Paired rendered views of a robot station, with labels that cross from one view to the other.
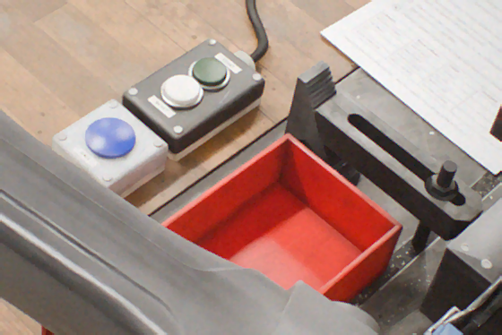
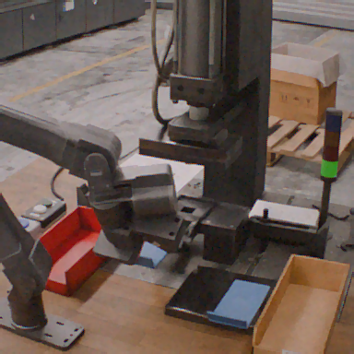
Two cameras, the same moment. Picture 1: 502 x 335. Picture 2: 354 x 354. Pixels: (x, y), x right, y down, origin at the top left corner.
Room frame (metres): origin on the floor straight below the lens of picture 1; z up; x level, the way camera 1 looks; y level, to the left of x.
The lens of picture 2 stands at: (-0.58, 0.04, 1.55)
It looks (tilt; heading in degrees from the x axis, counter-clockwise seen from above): 24 degrees down; 346
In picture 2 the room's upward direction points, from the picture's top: 1 degrees clockwise
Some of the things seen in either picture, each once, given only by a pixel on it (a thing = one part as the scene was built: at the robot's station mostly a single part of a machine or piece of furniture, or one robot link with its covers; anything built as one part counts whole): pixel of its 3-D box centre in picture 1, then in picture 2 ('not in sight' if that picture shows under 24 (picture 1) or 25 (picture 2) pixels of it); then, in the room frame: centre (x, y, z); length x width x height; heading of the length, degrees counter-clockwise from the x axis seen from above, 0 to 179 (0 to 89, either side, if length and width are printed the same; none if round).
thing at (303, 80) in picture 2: not in sight; (301, 81); (3.60, -2.01, 0.40); 0.67 x 0.60 x 0.50; 136
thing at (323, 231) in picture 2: not in sight; (312, 241); (0.39, -0.49, 0.95); 0.06 x 0.03 x 0.09; 54
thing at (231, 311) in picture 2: not in sight; (240, 299); (0.24, -0.28, 0.93); 0.15 x 0.07 x 0.03; 143
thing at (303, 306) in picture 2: not in sight; (305, 312); (0.18, -0.39, 0.93); 0.25 x 0.13 x 0.08; 144
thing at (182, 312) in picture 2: not in sight; (224, 298); (0.29, -0.27, 0.91); 0.17 x 0.16 x 0.02; 54
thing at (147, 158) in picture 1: (108, 162); (22, 236); (0.61, 0.10, 0.90); 0.07 x 0.07 x 0.06; 54
